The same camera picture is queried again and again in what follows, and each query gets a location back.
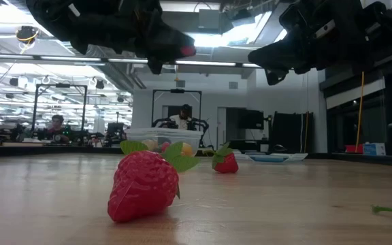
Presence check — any grey ceiling unit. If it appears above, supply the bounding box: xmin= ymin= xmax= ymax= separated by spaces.
xmin=197 ymin=8 xmax=221 ymax=31

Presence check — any red box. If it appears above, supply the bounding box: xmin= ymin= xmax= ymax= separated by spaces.
xmin=344 ymin=144 xmax=364 ymax=154

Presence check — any ceiling cable reel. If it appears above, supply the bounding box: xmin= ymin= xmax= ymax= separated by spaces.
xmin=15 ymin=25 xmax=40 ymax=45

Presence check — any person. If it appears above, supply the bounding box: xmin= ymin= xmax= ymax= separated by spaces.
xmin=168 ymin=103 xmax=197 ymax=130
xmin=46 ymin=114 xmax=70 ymax=144

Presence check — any clear plastic tupperware container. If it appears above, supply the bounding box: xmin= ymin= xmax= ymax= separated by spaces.
xmin=125 ymin=127 xmax=204 ymax=157

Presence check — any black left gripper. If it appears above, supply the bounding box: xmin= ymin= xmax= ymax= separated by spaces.
xmin=68 ymin=0 xmax=196 ymax=75

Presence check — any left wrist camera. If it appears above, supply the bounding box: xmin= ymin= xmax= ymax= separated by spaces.
xmin=67 ymin=2 xmax=82 ymax=18

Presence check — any black wall screen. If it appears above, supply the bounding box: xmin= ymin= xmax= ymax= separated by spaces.
xmin=238 ymin=109 xmax=265 ymax=130

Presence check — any blue white box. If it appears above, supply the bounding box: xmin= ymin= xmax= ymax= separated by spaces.
xmin=363 ymin=142 xmax=387 ymax=157

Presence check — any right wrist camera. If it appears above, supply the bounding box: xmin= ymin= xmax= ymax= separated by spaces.
xmin=313 ymin=19 xmax=336 ymax=39

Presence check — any yellow hanging cable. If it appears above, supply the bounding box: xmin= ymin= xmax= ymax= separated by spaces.
xmin=355 ymin=71 xmax=366 ymax=153

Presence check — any small distant black monitor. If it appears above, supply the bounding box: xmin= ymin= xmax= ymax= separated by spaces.
xmin=106 ymin=122 xmax=125 ymax=137

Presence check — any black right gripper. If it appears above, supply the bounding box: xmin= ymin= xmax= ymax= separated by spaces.
xmin=248 ymin=0 xmax=370 ymax=86

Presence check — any white ceiling light strip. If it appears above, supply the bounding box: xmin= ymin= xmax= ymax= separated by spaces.
xmin=0 ymin=52 xmax=261 ymax=69

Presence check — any black aluminium table frame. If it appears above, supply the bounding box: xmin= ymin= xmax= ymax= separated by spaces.
xmin=0 ymin=142 xmax=392 ymax=168

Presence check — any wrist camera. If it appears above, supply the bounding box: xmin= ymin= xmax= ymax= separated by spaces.
xmin=67 ymin=2 xmax=82 ymax=18
xmin=313 ymin=19 xmax=336 ymax=39

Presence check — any black distant rig frame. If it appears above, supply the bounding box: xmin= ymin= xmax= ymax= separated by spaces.
xmin=32 ymin=83 xmax=88 ymax=134
xmin=151 ymin=88 xmax=203 ymax=132

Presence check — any blue-rimmed clear tupperware lid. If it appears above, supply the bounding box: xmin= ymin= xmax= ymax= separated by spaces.
xmin=245 ymin=152 xmax=309 ymax=163

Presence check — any black standing panel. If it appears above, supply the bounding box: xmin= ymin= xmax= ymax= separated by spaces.
xmin=271 ymin=111 xmax=314 ymax=152

